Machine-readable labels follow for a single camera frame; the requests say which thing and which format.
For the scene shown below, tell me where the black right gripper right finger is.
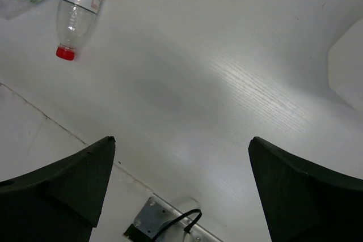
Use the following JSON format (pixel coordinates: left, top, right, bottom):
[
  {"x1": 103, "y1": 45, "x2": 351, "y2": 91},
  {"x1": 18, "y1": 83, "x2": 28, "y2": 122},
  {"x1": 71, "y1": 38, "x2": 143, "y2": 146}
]
[{"x1": 248, "y1": 137, "x2": 362, "y2": 241}]

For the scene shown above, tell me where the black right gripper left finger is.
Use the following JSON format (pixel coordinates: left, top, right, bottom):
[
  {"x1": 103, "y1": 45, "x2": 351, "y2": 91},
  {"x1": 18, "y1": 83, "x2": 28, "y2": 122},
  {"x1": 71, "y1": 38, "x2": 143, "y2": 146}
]
[{"x1": 1, "y1": 136, "x2": 116, "y2": 241}]

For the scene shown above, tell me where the red label clear bottle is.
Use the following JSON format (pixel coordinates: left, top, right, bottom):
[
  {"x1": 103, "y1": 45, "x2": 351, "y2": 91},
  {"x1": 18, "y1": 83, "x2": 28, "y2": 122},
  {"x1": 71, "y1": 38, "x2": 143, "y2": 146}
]
[{"x1": 56, "y1": 0, "x2": 102, "y2": 61}]

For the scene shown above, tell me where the white translucent plastic bin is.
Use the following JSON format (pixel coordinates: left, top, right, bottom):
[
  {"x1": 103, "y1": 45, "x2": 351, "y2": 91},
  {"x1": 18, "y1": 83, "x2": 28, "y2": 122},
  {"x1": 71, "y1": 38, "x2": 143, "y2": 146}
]
[{"x1": 328, "y1": 20, "x2": 362, "y2": 111}]

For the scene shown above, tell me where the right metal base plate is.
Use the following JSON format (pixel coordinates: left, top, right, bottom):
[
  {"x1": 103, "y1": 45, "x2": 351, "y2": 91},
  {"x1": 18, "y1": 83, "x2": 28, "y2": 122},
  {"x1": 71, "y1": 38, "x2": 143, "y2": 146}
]
[{"x1": 123, "y1": 194, "x2": 222, "y2": 242}]

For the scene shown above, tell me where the black thin cable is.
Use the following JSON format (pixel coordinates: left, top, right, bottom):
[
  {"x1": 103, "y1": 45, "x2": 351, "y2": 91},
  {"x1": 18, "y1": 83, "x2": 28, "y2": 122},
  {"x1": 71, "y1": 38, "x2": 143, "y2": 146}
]
[{"x1": 153, "y1": 209, "x2": 202, "y2": 242}]

